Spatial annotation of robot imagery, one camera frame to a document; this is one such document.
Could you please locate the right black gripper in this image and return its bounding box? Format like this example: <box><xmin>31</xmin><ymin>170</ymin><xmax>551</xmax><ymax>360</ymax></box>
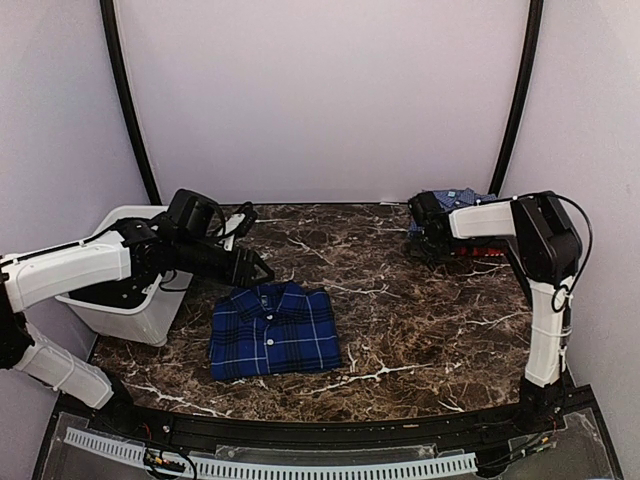
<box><xmin>410</xmin><ymin>230</ymin><xmax>452</xmax><ymax>263</ymax></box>

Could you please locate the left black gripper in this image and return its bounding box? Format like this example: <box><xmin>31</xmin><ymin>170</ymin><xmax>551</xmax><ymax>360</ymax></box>
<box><xmin>173</xmin><ymin>234</ymin><xmax>274</xmax><ymax>289</ymax></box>

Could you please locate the red black shirt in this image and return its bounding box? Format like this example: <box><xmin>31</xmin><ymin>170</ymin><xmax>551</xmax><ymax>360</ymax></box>
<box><xmin>451</xmin><ymin>243</ymin><xmax>507</xmax><ymax>258</ymax></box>

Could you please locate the light blue checked shirt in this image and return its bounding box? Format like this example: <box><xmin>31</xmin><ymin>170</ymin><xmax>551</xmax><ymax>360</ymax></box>
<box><xmin>408</xmin><ymin>188</ymin><xmax>497</xmax><ymax>212</ymax></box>

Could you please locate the dark blue plaid shirt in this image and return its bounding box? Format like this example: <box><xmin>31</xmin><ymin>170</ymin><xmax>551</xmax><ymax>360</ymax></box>
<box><xmin>208</xmin><ymin>281</ymin><xmax>342</xmax><ymax>381</ymax></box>

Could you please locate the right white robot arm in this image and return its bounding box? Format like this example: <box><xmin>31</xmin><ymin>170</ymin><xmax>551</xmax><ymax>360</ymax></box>
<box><xmin>408</xmin><ymin>190</ymin><xmax>592</xmax><ymax>388</ymax></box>

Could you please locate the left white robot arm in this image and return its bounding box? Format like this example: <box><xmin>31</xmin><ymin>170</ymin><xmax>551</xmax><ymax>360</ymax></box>
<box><xmin>1</xmin><ymin>214</ymin><xmax>274</xmax><ymax>436</ymax></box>

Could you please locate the white plastic bin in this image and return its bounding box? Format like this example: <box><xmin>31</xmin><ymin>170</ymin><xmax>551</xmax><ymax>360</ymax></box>
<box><xmin>54</xmin><ymin>205</ymin><xmax>194</xmax><ymax>347</ymax></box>

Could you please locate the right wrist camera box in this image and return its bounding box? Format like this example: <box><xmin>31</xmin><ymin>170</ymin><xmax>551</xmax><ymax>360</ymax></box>
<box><xmin>407</xmin><ymin>191</ymin><xmax>445</xmax><ymax>232</ymax></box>

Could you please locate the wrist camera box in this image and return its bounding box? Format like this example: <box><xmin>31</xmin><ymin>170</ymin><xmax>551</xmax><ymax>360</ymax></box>
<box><xmin>407</xmin><ymin>191</ymin><xmax>445</xmax><ymax>232</ymax></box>
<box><xmin>165</xmin><ymin>189</ymin><xmax>258</xmax><ymax>251</ymax></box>

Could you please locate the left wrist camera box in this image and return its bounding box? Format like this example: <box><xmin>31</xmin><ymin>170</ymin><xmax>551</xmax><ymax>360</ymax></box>
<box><xmin>165</xmin><ymin>189</ymin><xmax>258</xmax><ymax>251</ymax></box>

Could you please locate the black front rail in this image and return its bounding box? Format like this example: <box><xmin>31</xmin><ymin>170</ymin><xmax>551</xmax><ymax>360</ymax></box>
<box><xmin>54</xmin><ymin>387</ymin><xmax>601</xmax><ymax>451</ymax></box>

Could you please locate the white slotted cable duct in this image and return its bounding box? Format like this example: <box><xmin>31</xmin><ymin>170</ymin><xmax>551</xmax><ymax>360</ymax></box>
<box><xmin>64</xmin><ymin>427</ymin><xmax>478</xmax><ymax>479</ymax></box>

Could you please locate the left black frame post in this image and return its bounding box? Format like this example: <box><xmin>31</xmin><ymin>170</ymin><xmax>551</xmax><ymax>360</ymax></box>
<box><xmin>99</xmin><ymin>0</ymin><xmax>162</xmax><ymax>205</ymax></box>

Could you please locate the black frame post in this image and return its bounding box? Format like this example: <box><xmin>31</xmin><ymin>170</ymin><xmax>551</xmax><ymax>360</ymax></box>
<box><xmin>99</xmin><ymin>0</ymin><xmax>162</xmax><ymax>205</ymax></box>
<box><xmin>488</xmin><ymin>0</ymin><xmax>544</xmax><ymax>196</ymax></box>

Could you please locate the right black frame post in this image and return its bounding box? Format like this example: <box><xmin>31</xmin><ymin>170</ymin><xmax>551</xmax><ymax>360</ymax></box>
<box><xmin>488</xmin><ymin>0</ymin><xmax>544</xmax><ymax>196</ymax></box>

